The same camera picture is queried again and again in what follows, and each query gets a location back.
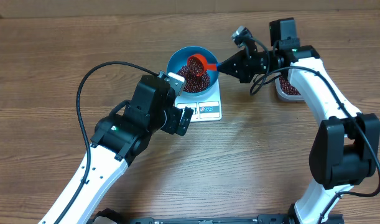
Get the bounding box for white digital kitchen scale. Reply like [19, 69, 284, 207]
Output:
[175, 79, 223, 123]

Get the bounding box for red beans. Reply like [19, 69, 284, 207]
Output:
[177, 64, 210, 93]

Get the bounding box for clear plastic bean container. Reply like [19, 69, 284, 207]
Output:
[275, 75, 304, 102]

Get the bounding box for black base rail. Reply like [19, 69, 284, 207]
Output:
[86, 208, 345, 224]

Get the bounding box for blue metal bowl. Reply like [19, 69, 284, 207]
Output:
[167, 46, 219, 87]

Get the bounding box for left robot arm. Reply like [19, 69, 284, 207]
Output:
[41, 72, 193, 223]

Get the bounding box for red measuring scoop blue handle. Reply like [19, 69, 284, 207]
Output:
[187, 54, 219, 77]

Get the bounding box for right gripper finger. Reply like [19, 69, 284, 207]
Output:
[218, 49, 247, 70]
[218, 67, 243, 80]

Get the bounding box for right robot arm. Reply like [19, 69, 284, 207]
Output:
[217, 18, 380, 223]

